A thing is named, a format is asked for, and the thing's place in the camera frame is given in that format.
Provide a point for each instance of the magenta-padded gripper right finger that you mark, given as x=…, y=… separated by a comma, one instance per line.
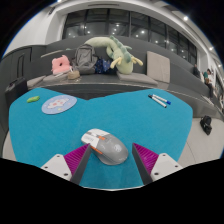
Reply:
x=146, y=160

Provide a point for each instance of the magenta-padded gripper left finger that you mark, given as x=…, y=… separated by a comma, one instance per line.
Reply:
x=77, y=160

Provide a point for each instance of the grey and white computer mouse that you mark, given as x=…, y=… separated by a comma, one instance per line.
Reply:
x=110, y=148

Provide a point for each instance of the round light blue mouse pad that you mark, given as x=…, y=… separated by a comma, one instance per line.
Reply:
x=59, y=104

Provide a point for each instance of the white marker with black cap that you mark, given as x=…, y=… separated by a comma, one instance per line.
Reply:
x=157, y=101

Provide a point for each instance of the white marker with blue cap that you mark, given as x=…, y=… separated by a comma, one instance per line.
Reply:
x=161, y=99

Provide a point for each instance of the black bag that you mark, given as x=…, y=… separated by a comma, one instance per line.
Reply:
x=206, y=125

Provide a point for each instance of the flat grey seat cushion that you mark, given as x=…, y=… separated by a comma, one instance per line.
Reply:
x=36, y=82
x=136, y=78
x=55, y=78

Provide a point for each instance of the small tan woven bowl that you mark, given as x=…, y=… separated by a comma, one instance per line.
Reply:
x=73, y=75

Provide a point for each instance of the black suitcase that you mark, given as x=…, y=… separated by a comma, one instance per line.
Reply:
x=16, y=90

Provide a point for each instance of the large square grey cushion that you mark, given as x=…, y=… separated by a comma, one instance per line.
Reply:
x=158, y=67

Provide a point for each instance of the pink plush cushion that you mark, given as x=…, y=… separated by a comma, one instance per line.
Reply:
x=61, y=65

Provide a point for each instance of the dark blue patterned bag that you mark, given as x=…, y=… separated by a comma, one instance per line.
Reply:
x=104, y=66

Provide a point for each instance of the person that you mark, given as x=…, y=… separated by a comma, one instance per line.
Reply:
x=196, y=71
x=208, y=80

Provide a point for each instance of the grey backpack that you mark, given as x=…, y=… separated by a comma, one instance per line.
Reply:
x=85, y=58

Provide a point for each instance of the green dragon plush toy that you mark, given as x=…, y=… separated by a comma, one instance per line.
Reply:
x=123, y=60

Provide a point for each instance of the ceiling spot lights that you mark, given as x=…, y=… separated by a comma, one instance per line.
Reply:
x=185, y=18

